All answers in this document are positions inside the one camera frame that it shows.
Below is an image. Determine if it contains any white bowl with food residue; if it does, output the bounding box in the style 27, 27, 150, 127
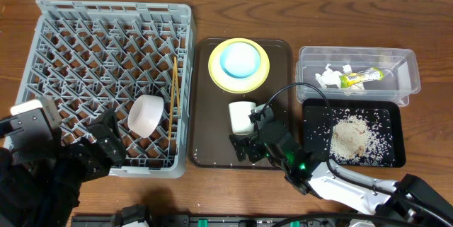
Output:
229, 101, 264, 136

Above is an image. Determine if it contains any white cup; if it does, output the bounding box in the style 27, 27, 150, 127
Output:
127, 95, 164, 138

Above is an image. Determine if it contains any white tissue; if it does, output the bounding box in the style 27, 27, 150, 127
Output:
315, 64, 365, 93

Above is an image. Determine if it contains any wooden chopstick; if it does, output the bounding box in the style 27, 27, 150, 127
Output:
173, 56, 180, 117
168, 56, 178, 142

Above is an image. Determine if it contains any green yellow snack wrapper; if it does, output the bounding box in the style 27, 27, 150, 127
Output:
339, 67, 384, 88

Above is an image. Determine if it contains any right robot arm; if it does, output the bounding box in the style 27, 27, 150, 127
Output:
229, 102, 452, 226

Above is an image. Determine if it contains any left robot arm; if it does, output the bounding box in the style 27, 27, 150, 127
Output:
1, 108, 127, 226

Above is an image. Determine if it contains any grey plastic dishwasher rack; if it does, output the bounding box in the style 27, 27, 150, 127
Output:
16, 0, 196, 178

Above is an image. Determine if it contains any dark brown serving tray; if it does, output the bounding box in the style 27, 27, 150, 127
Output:
188, 38, 293, 170

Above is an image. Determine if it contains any yellow plate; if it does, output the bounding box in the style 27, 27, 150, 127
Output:
208, 38, 270, 93

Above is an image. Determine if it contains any light blue bowl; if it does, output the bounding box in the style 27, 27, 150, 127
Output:
220, 42, 260, 78

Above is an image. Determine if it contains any black tray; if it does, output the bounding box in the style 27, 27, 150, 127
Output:
302, 99, 406, 168

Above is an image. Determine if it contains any pile of rice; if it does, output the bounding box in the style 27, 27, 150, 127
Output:
330, 116, 374, 161

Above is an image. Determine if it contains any clear plastic container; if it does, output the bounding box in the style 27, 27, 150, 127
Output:
295, 46, 421, 107

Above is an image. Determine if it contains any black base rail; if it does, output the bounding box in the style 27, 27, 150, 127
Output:
70, 204, 355, 227

